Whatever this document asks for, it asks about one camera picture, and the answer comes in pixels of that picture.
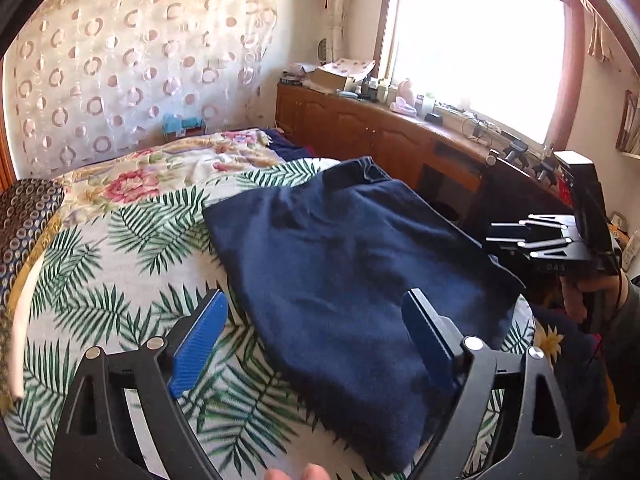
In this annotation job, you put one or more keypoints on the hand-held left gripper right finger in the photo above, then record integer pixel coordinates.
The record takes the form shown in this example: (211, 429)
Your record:
(422, 327)

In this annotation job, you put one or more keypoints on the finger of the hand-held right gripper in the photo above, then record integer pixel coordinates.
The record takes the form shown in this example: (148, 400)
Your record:
(510, 242)
(550, 221)

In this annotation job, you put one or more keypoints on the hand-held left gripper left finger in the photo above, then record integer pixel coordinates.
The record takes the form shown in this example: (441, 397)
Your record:
(200, 342)

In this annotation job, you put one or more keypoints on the navy printed t-shirt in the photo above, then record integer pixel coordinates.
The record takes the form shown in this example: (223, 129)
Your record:
(340, 260)

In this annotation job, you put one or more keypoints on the person's right forearm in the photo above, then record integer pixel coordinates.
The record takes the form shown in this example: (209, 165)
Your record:
(629, 305)

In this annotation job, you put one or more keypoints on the person's right hand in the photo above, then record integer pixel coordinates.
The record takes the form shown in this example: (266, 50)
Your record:
(597, 287)

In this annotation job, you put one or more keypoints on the person's left hand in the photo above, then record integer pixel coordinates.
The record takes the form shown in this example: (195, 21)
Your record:
(300, 473)

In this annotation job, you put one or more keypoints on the black clamp tool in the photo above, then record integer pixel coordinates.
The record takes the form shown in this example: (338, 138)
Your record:
(515, 151)
(546, 167)

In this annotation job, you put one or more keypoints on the leaf print blanket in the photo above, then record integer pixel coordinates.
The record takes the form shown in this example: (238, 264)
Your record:
(125, 270)

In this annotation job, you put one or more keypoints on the navy flowered blanket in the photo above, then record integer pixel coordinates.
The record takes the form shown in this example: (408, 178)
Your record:
(565, 360)

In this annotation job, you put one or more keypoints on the small black box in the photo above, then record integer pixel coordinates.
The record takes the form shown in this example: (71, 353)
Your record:
(433, 118)

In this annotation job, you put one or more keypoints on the cream window curtain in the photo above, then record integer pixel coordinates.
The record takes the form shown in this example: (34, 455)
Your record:
(342, 10)
(600, 35)

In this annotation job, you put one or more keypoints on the floral quilt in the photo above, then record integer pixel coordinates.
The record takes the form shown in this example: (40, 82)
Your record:
(130, 180)

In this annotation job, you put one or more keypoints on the white bottle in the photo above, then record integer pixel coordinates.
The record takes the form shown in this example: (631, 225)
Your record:
(382, 92)

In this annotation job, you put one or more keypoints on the wooden cabinet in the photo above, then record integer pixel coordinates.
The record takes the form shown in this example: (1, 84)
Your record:
(350, 125)

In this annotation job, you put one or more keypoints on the window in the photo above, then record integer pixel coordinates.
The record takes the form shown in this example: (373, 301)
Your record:
(475, 35)

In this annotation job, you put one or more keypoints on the dark patterned pillow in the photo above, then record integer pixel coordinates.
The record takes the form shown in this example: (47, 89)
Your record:
(25, 220)

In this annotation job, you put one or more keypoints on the plain navy blanket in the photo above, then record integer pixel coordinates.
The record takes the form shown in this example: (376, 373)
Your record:
(282, 145)

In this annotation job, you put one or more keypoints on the blue toy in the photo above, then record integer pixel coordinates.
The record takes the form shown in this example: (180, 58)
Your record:
(182, 127)

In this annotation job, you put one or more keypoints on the cardboard box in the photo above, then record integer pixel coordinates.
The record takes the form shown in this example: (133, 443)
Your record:
(335, 76)

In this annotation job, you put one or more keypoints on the circle pattern curtain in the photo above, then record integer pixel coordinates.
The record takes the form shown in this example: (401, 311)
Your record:
(125, 60)

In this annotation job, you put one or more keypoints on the wall picture frame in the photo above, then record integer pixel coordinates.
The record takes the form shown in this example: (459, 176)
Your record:
(630, 125)

